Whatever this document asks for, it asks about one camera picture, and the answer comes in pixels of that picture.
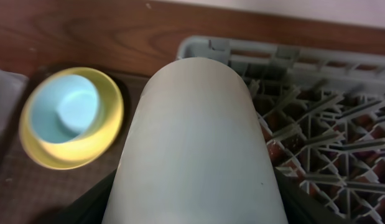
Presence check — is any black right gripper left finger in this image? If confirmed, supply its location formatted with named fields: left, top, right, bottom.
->
left=33, top=169, right=117, bottom=224

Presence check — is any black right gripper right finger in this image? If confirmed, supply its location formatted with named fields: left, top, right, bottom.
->
left=274, top=169, right=351, bottom=224

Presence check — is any yellow plate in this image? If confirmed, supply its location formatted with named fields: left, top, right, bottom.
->
left=19, top=67, right=124, bottom=170

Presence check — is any light blue bowl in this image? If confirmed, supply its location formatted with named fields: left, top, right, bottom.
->
left=29, top=74, right=100, bottom=144

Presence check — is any cream plastic cup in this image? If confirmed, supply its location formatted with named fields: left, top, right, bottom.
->
left=103, top=57, right=287, bottom=223

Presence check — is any grey dishwasher rack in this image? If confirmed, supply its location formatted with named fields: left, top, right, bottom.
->
left=177, top=36, right=385, bottom=223

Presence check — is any clear plastic bin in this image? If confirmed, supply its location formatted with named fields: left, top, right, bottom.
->
left=0, top=70, right=29, bottom=137

